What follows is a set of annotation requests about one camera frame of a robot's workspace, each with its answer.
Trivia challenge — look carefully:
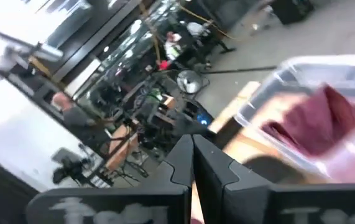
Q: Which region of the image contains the clear plastic container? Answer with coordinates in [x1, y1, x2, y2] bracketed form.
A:
[233, 54, 355, 184]

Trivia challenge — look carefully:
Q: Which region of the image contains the long yellow hose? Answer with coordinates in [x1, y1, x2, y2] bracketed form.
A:
[177, 2, 243, 43]

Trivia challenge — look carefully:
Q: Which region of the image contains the black aluminium table frame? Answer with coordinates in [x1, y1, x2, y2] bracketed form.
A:
[211, 116, 246, 149]

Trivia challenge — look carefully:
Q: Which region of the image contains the maroon cap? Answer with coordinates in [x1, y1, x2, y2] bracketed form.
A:
[259, 83, 355, 158]

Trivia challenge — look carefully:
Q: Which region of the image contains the cluttered workbench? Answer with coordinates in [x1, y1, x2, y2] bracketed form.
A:
[83, 18, 218, 162]

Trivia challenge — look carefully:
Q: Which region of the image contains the black office chair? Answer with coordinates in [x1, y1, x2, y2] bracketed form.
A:
[52, 147, 93, 187]

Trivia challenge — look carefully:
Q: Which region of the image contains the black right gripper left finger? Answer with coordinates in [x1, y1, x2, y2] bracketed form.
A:
[26, 134, 194, 224]

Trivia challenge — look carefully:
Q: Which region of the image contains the person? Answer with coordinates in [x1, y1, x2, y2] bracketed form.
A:
[51, 91, 113, 150]

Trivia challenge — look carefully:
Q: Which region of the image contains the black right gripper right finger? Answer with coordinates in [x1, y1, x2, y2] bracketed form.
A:
[193, 134, 355, 224]

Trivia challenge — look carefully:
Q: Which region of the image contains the wooden desk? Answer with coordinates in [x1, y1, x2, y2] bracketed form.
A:
[102, 124, 141, 172]

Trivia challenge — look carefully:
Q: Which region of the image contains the round silver floor fan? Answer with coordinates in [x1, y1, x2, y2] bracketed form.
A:
[176, 68, 211, 96]

